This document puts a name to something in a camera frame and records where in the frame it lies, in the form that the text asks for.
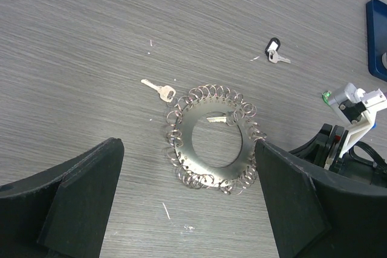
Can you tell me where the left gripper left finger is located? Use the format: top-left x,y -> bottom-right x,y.
1,138 -> 125,257

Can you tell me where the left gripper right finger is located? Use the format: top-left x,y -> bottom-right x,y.
255,141 -> 386,257

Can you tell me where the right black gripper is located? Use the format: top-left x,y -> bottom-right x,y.
290,124 -> 386,185

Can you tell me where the key with green tag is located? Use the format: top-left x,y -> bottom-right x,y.
322,91 -> 331,103

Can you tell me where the metal disc with keyrings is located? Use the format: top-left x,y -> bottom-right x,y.
166,85 -> 266,195

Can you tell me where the silver key inside disc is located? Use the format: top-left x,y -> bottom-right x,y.
206,112 -> 236,126

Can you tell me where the key with black tag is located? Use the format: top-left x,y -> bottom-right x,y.
265,37 -> 291,63

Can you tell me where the blue tray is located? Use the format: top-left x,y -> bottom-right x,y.
366,0 -> 386,82

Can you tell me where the plain silver key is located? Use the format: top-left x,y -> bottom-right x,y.
140,79 -> 176,103

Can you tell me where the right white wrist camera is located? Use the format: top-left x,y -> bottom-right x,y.
327,83 -> 386,157

